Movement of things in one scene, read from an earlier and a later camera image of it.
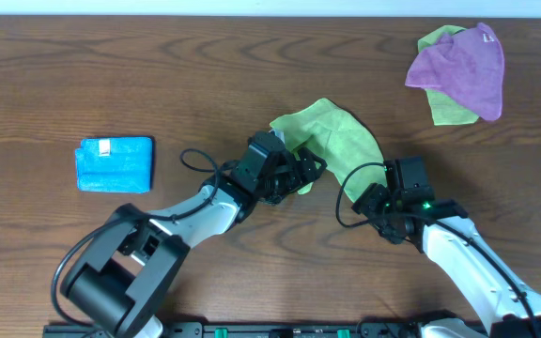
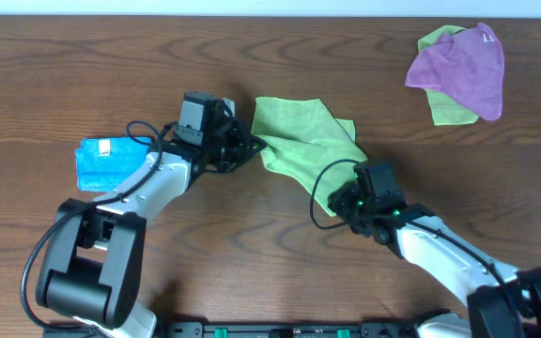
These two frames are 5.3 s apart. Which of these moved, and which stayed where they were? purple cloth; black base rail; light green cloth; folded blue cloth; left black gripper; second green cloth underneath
Moved: left black gripper; light green cloth
Stayed: purple cloth; second green cloth underneath; folded blue cloth; black base rail
